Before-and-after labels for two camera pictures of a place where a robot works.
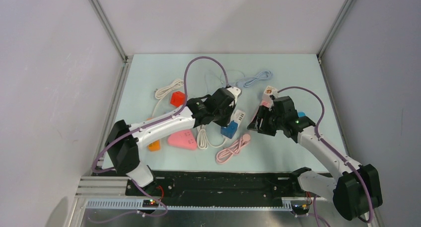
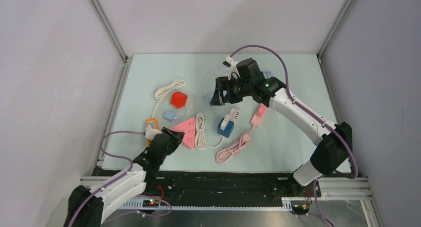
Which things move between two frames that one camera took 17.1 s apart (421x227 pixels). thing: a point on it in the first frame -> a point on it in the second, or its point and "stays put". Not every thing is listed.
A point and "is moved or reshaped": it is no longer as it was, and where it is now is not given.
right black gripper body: (269, 123) -> (236, 89)
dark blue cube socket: (230, 130) is moved or reshaped
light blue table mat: (229, 112) stays put
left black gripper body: (222, 117) -> (172, 146)
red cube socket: (177, 99) stays put
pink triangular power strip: (183, 140) stays put
